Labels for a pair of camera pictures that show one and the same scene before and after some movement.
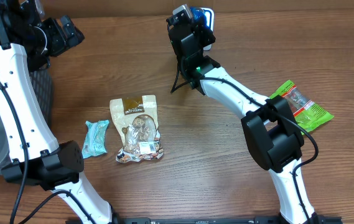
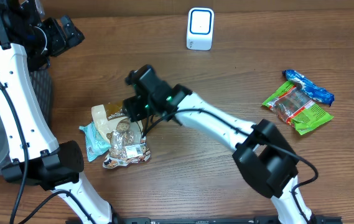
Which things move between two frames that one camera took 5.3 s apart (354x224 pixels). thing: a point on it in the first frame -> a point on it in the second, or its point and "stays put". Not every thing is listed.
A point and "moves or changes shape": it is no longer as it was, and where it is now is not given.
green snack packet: [307, 113] stays put
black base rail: [216, 220] stays put
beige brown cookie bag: [136, 118] moves or changes shape
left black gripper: [52, 26] stays put
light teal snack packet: [94, 144] moves or changes shape
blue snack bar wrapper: [198, 14] -> [316, 93]
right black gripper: [209, 36] -> [134, 109]
